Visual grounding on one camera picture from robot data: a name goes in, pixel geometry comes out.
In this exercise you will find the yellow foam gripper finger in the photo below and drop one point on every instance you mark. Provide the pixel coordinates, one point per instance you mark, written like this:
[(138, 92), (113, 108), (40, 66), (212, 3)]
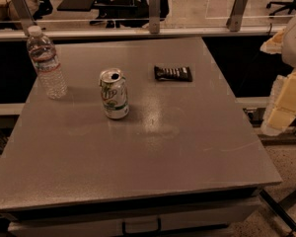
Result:
[(281, 109), (274, 44)]

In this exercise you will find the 7up soda can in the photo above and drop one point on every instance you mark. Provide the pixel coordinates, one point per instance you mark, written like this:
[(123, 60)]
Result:
[(114, 93)]

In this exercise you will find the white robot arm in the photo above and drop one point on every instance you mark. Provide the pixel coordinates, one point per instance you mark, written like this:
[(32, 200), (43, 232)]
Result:
[(288, 53)]

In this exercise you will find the black snack bar wrapper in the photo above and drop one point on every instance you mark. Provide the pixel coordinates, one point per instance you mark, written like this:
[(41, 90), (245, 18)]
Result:
[(173, 74)]

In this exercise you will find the black desk furniture background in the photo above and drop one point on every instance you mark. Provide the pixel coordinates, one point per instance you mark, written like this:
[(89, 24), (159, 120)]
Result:
[(116, 13)]

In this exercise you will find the grey table drawer front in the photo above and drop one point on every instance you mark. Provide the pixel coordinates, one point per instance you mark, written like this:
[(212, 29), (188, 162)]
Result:
[(205, 219)]

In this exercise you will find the clear plastic water bottle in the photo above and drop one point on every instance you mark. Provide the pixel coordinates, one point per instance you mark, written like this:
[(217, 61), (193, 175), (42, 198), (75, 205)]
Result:
[(44, 58)]

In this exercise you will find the grey metal bracket right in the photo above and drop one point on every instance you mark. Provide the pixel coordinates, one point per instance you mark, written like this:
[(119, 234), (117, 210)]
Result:
[(235, 19)]

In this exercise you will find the grey metal bracket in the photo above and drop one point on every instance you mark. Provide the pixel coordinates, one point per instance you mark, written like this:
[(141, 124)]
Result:
[(154, 16), (235, 19), (24, 14)]

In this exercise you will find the grey metal bracket middle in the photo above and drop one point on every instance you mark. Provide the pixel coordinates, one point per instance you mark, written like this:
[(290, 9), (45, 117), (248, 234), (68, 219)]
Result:
[(154, 16)]

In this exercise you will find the black drawer handle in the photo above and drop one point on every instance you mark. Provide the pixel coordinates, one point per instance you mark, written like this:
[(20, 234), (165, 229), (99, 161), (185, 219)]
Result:
[(141, 228)]

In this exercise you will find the grey metal bracket left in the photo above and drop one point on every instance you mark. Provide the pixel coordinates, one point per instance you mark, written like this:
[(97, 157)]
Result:
[(24, 14)]

